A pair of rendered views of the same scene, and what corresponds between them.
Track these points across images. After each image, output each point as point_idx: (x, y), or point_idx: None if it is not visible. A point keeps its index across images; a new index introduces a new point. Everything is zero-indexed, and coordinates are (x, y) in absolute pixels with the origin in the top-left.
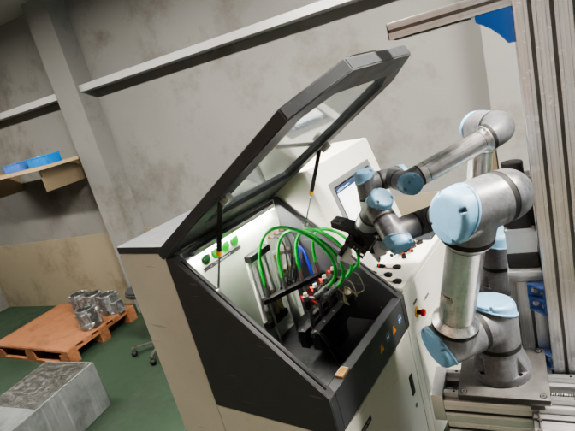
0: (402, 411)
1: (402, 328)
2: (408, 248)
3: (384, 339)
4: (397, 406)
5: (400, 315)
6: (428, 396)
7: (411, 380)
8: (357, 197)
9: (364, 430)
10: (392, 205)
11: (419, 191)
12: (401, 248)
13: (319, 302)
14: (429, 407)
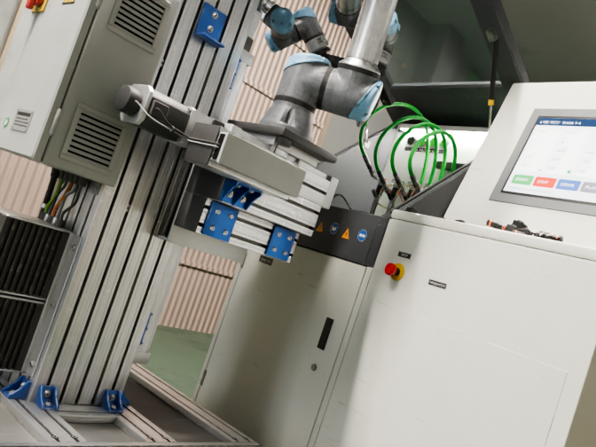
0: (296, 331)
1: (358, 252)
2: (270, 45)
3: (329, 223)
4: (295, 312)
5: (364, 232)
6: (336, 406)
7: (325, 325)
8: (573, 146)
9: (262, 261)
10: (295, 17)
11: (328, 15)
12: (267, 43)
13: (389, 200)
14: (327, 421)
